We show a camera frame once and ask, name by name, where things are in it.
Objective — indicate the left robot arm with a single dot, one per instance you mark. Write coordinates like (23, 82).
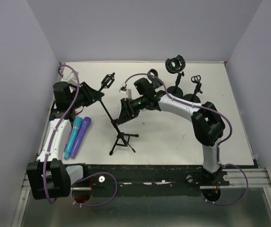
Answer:
(48, 176)

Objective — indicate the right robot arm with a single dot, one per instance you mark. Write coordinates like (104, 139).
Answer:
(207, 124)

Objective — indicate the black shock-mount desk stand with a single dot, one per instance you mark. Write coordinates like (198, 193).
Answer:
(176, 66)

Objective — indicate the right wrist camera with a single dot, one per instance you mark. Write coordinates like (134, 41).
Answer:
(126, 91)

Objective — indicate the black round-base clip stand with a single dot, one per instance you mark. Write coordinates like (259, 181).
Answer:
(154, 83)

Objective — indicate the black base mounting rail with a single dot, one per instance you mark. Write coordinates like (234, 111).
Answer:
(148, 180)

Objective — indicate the black tripod shock-mount stand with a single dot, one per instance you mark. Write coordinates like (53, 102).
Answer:
(122, 138)

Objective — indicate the pink microphone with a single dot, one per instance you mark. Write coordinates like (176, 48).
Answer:
(67, 140)

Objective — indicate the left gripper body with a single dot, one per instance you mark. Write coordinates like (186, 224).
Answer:
(78, 104)

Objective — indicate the teal microphone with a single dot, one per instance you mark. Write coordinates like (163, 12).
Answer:
(73, 136)

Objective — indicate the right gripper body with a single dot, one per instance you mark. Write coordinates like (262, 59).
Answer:
(135, 104)

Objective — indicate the plain purple microphone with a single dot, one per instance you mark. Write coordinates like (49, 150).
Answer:
(86, 123)

